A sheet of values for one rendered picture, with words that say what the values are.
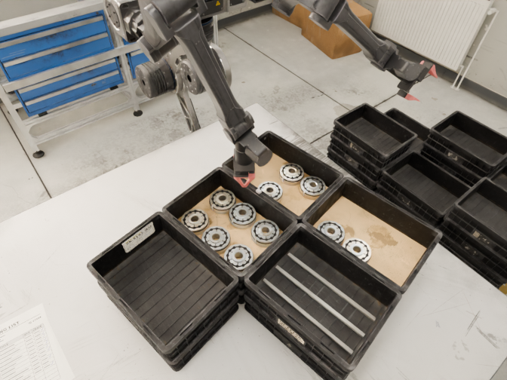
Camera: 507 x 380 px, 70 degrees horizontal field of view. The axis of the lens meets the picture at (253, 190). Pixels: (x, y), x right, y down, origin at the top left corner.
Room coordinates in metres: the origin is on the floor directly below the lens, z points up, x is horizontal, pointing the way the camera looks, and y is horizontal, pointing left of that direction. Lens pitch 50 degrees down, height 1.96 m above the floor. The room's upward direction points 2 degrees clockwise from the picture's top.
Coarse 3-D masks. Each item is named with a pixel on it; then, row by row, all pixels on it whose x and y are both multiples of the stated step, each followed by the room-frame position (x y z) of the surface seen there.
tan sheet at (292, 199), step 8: (272, 160) 1.14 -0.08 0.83; (280, 160) 1.14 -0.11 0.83; (256, 168) 1.08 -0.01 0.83; (264, 168) 1.08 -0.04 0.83; (272, 168) 1.09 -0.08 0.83; (280, 168) 1.09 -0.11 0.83; (256, 176) 1.03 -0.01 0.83; (264, 176) 1.04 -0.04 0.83; (272, 176) 1.04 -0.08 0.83; (304, 176) 1.04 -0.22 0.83; (256, 184) 0.99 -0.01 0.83; (280, 184) 1.00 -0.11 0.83; (288, 192) 0.95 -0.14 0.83; (296, 192) 0.95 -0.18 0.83; (288, 200) 0.91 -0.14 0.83; (296, 200) 0.91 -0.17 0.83; (304, 200) 0.92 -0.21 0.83; (312, 200) 0.92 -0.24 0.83; (288, 208) 0.87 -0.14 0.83; (296, 208) 0.87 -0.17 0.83; (304, 208) 0.87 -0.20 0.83
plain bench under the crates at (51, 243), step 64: (256, 128) 1.50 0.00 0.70; (64, 192) 1.02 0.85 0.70; (128, 192) 1.03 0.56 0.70; (0, 256) 0.69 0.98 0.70; (64, 256) 0.70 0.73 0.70; (448, 256) 0.75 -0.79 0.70; (0, 320) 0.44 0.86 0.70; (64, 320) 0.45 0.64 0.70; (128, 320) 0.45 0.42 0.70; (256, 320) 0.47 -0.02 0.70; (448, 320) 0.49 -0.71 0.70
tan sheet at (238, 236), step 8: (208, 200) 0.90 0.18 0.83; (192, 208) 0.86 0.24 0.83; (200, 208) 0.86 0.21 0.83; (208, 208) 0.86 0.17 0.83; (208, 216) 0.82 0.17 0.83; (216, 216) 0.82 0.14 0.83; (224, 216) 0.82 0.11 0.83; (256, 216) 0.83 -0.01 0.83; (216, 224) 0.78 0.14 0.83; (224, 224) 0.78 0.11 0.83; (232, 232) 0.75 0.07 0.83; (240, 232) 0.75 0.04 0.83; (248, 232) 0.75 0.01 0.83; (264, 232) 0.75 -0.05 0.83; (280, 232) 0.76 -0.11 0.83; (216, 240) 0.71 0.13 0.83; (232, 240) 0.72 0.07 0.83; (240, 240) 0.72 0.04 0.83; (248, 240) 0.72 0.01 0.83; (256, 248) 0.68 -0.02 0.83; (264, 248) 0.69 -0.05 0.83; (256, 256) 0.65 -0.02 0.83
